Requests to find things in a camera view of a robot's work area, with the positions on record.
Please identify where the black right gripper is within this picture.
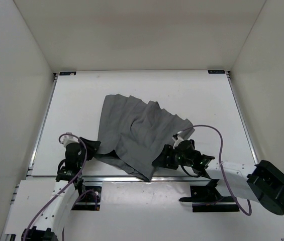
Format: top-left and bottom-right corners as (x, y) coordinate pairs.
(152, 145), (193, 170)

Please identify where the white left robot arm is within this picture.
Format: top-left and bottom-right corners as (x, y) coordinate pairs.
(21, 133), (101, 240)

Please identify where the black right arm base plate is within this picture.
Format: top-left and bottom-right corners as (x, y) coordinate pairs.
(179, 180), (240, 213)

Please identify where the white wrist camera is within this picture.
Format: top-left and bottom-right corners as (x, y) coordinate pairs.
(172, 131), (184, 149)
(59, 134), (76, 148)

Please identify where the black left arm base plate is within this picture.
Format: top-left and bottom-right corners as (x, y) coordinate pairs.
(72, 181), (102, 211)

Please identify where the dark label sticker right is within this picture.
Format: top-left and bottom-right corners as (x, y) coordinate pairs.
(208, 70), (225, 74)

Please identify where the dark label sticker left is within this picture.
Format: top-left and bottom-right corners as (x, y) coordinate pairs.
(59, 71), (76, 76)

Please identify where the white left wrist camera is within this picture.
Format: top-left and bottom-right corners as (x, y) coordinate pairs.
(59, 134), (76, 148)

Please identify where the grey pleated skirt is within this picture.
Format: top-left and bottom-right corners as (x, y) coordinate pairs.
(95, 94), (194, 181)

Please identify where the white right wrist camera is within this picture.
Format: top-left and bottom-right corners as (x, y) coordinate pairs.
(172, 131), (184, 149)

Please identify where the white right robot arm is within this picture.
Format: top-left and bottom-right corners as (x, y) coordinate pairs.
(152, 139), (284, 215)

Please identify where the dark label sticker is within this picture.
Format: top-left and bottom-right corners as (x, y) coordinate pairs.
(208, 70), (225, 74)
(59, 71), (76, 76)

